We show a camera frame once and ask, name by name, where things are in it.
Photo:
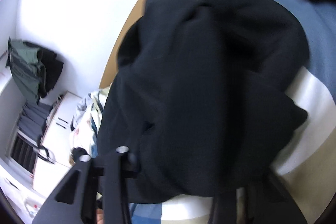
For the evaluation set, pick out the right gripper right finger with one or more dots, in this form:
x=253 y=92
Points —
x=266 y=200

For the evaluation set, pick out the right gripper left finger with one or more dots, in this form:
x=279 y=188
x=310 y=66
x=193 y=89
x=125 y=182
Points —
x=74 y=198

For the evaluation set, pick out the black coat with knot buttons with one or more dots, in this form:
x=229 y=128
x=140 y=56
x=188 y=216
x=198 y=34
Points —
x=199 y=96

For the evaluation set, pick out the grey hanging clothes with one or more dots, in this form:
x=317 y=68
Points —
x=32 y=121

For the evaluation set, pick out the green and black hanging clothes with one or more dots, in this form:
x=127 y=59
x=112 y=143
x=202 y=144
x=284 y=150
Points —
x=35 y=69

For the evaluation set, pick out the person's right hand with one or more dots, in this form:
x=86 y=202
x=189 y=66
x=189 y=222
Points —
x=100 y=216

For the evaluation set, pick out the black sock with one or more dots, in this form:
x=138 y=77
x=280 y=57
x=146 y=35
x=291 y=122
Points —
x=77 y=152

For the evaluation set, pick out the white cabinet with black handles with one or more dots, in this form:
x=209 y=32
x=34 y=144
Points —
x=58 y=141

